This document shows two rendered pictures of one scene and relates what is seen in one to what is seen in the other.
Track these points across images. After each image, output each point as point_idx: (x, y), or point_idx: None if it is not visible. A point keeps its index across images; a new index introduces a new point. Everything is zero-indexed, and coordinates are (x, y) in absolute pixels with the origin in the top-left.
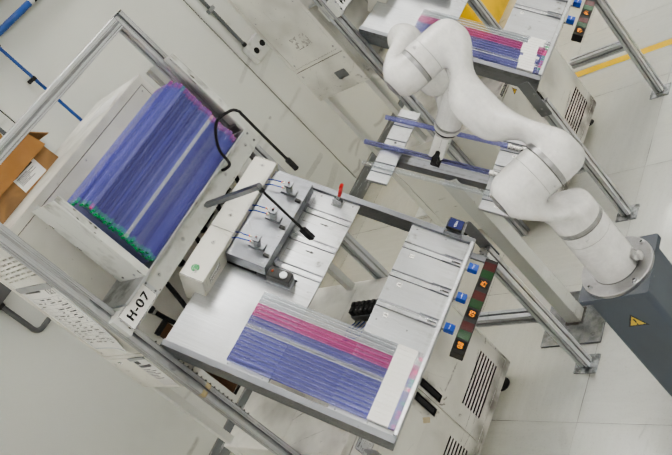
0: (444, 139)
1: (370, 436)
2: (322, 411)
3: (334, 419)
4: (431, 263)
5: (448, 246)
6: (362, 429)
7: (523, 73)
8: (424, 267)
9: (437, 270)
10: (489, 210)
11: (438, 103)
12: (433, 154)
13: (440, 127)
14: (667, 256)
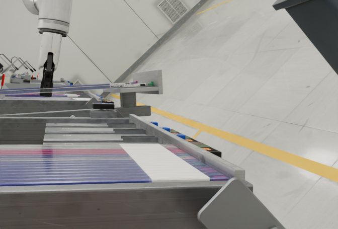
0: (55, 33)
1: (186, 209)
2: (26, 189)
3: (70, 200)
4: (96, 128)
5: (105, 125)
6: (160, 186)
7: (85, 100)
8: (90, 130)
9: (109, 129)
10: (133, 88)
11: None
12: (45, 60)
13: (48, 17)
14: (274, 210)
